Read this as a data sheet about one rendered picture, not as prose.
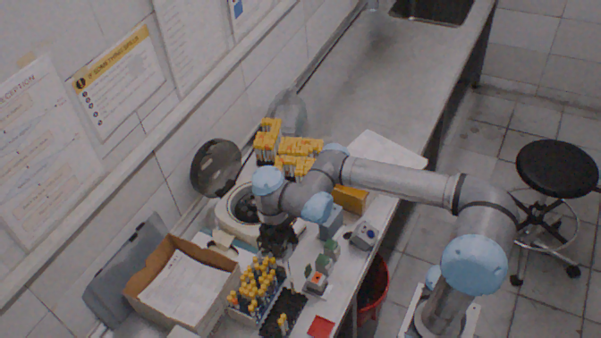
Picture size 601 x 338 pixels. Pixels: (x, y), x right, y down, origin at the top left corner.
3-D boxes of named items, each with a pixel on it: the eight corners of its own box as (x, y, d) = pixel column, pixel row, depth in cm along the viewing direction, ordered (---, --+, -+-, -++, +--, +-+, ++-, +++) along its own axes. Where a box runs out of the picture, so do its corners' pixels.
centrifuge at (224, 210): (274, 267, 169) (269, 247, 160) (211, 229, 183) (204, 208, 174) (314, 219, 182) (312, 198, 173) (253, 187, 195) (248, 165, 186)
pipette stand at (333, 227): (333, 246, 173) (332, 229, 166) (316, 238, 176) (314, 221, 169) (346, 225, 178) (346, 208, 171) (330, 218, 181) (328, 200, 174)
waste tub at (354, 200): (362, 217, 180) (362, 200, 173) (330, 204, 186) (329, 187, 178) (378, 192, 188) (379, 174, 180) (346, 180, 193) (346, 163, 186)
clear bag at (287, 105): (300, 147, 207) (296, 114, 194) (260, 145, 211) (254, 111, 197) (311, 108, 224) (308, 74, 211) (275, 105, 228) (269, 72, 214)
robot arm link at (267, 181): (275, 192, 111) (242, 181, 114) (280, 222, 119) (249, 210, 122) (291, 169, 116) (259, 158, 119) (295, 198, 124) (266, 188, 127)
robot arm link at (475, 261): (454, 326, 137) (529, 215, 95) (439, 376, 129) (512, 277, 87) (413, 308, 141) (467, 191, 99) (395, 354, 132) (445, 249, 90)
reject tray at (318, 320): (326, 342, 150) (326, 342, 149) (306, 333, 152) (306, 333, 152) (335, 324, 154) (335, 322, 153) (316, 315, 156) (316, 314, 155)
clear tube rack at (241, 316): (257, 330, 154) (253, 319, 149) (230, 317, 158) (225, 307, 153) (287, 277, 166) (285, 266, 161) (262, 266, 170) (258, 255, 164)
